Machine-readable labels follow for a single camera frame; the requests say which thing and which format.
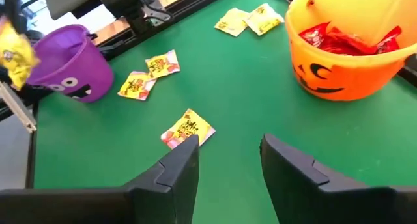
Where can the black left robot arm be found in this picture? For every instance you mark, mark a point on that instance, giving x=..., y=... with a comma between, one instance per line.
x=130, y=2

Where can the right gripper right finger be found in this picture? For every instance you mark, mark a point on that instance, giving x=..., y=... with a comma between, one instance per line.
x=325, y=206

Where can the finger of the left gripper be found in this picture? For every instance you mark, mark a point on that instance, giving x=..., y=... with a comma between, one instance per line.
x=13, y=6

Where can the silver metal bracket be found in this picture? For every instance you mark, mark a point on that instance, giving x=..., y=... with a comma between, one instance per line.
x=18, y=110

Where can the red candy pack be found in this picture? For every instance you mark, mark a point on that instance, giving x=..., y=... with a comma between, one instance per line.
x=314, y=35
x=389, y=40
x=348, y=43

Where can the white box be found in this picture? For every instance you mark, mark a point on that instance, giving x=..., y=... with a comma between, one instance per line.
x=68, y=2

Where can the orange pumpkin bucket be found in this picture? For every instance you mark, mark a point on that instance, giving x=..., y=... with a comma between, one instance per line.
x=345, y=77

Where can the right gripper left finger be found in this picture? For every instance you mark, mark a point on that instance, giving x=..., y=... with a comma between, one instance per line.
x=130, y=206

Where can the purple plastic bucket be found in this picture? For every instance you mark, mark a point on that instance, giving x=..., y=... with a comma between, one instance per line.
x=81, y=64

